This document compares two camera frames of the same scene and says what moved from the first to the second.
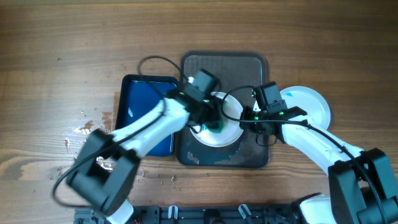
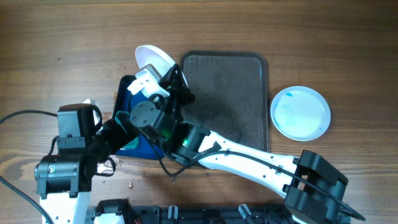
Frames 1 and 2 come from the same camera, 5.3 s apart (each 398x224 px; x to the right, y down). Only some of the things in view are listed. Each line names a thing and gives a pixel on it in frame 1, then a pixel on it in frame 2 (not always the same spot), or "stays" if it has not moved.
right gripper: (248, 111) → (178, 88)
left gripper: (212, 111) → (120, 137)
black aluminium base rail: (259, 214) stays
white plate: (311, 102) stays
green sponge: (216, 126) → (123, 119)
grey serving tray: (232, 69) stays
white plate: (232, 116) → (146, 55)
